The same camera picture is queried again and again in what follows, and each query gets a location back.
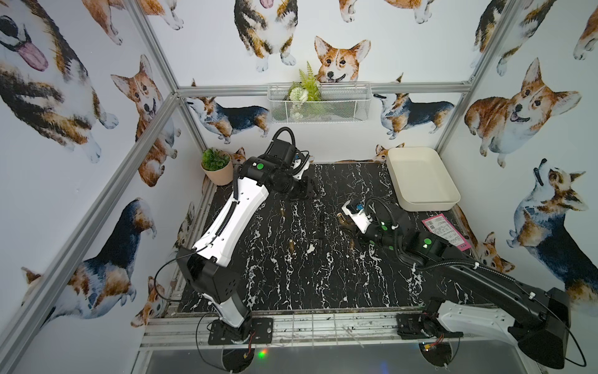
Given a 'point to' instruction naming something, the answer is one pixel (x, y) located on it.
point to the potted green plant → (218, 166)
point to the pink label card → (440, 226)
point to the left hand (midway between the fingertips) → (318, 193)
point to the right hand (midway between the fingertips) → (341, 224)
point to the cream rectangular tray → (422, 181)
